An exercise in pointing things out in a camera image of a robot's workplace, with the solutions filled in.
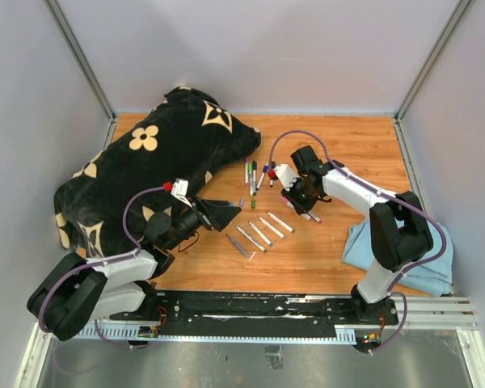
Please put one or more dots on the green cap white marker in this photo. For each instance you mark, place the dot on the green cap white marker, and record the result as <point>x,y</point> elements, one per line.
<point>281,222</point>

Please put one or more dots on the light green marker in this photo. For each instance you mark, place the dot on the light green marker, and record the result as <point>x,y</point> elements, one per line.
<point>251,177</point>

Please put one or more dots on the pink cap marker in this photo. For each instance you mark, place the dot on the pink cap marker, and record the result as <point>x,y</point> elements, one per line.
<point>291,206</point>

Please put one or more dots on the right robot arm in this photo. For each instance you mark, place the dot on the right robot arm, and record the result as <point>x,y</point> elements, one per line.
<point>399,233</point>

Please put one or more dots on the black cap whiteboard marker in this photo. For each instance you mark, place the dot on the black cap whiteboard marker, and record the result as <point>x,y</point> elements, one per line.
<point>271,182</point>

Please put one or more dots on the lavender cap marker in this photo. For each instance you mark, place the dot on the lavender cap marker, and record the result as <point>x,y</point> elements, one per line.
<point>272,228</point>

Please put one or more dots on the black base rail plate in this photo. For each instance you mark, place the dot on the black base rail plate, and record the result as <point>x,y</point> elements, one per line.
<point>172,306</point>

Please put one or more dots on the light blue marker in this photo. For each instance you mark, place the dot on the light blue marker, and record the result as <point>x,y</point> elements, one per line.
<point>261,234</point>

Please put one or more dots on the blue cap whiteboard marker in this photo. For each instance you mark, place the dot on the blue cap whiteboard marker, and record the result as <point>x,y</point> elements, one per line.
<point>262,176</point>

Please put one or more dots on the slotted cable duct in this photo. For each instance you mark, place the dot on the slotted cable duct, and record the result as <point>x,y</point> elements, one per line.
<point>298,332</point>

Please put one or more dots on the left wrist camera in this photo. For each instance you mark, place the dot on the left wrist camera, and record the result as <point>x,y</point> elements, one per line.
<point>179,191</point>

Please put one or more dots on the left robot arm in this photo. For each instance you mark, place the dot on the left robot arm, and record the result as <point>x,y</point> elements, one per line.
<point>78,291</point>

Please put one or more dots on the magenta cap marker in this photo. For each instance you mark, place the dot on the magenta cap marker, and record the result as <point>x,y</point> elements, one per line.
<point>315,217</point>

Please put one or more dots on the black floral plush blanket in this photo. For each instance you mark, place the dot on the black floral plush blanket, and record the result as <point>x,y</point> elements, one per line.
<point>189,135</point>

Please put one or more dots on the purple marker grey body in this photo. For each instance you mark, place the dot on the purple marker grey body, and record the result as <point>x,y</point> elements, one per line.
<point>238,246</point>

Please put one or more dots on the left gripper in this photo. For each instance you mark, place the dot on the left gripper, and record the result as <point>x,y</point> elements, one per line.
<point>220,215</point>

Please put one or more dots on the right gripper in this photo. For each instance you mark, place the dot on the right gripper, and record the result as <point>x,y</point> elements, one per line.
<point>301,207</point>

